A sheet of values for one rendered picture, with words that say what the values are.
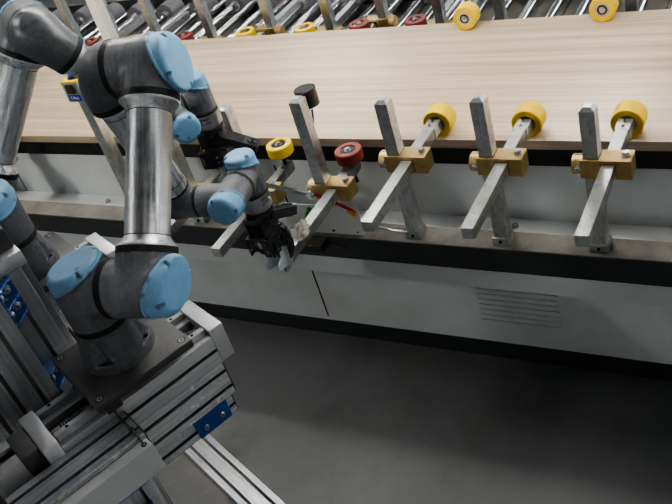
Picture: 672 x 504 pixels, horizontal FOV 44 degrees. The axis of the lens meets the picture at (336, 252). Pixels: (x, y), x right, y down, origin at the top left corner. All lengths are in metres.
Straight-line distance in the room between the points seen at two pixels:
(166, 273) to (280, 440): 1.44
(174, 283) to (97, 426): 0.35
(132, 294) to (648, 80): 1.52
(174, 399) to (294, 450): 1.09
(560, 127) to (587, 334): 0.72
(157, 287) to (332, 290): 1.51
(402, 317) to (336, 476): 0.59
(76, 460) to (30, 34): 0.91
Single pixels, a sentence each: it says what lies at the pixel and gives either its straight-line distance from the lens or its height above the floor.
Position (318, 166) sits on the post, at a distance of 2.30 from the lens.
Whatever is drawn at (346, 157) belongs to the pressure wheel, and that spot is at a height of 0.90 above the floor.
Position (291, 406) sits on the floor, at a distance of 2.96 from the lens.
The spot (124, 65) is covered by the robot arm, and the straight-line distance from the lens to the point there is 1.63.
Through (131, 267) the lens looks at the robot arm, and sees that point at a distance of 1.54.
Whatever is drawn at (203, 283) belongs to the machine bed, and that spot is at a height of 0.21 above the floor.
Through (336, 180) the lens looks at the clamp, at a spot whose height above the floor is 0.87.
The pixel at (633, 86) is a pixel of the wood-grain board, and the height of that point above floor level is 0.90.
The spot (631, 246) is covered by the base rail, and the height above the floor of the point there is 0.70.
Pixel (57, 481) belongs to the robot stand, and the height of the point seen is 0.96.
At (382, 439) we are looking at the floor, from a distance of 2.75.
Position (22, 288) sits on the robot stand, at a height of 1.18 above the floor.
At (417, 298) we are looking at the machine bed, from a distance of 2.80.
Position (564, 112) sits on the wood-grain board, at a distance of 2.34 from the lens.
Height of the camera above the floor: 2.05
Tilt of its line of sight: 35 degrees down
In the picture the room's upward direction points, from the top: 18 degrees counter-clockwise
